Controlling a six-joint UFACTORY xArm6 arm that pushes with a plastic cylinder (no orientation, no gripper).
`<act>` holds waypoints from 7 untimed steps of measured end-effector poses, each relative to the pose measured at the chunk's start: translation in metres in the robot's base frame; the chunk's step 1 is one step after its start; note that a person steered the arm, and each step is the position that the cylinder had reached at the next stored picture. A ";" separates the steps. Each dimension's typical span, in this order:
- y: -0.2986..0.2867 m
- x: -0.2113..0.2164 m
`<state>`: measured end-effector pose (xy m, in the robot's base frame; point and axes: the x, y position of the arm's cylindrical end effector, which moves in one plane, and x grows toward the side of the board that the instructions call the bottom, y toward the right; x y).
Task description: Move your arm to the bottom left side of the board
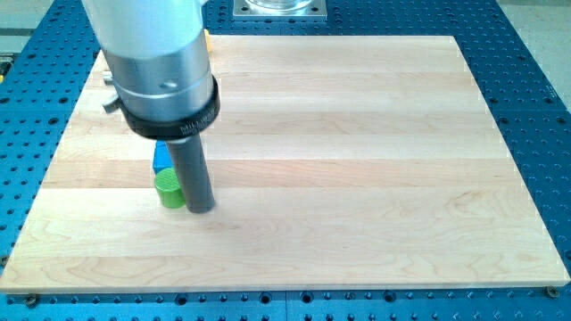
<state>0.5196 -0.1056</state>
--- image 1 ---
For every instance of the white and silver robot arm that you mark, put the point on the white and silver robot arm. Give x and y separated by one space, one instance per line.
158 56

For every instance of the green cylinder block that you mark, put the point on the green cylinder block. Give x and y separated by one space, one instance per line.
168 189

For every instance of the blue block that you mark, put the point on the blue block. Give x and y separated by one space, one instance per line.
161 157

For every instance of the light wooden board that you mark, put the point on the light wooden board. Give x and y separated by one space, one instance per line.
336 163

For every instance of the board clamp screw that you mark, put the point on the board clamp screw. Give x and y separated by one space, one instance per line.
30 300
551 292

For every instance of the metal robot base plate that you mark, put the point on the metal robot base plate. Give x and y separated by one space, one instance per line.
258 10

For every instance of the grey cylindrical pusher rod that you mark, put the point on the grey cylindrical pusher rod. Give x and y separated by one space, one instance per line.
190 165

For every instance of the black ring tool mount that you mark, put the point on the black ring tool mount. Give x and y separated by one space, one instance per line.
179 128

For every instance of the yellow block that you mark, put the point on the yellow block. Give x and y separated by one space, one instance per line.
208 42

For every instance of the right board clamp screw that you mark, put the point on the right board clamp screw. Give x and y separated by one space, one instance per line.
551 292

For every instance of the left board clamp screw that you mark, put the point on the left board clamp screw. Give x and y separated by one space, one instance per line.
30 300

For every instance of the blue perforated table plate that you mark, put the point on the blue perforated table plate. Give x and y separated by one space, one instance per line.
44 83

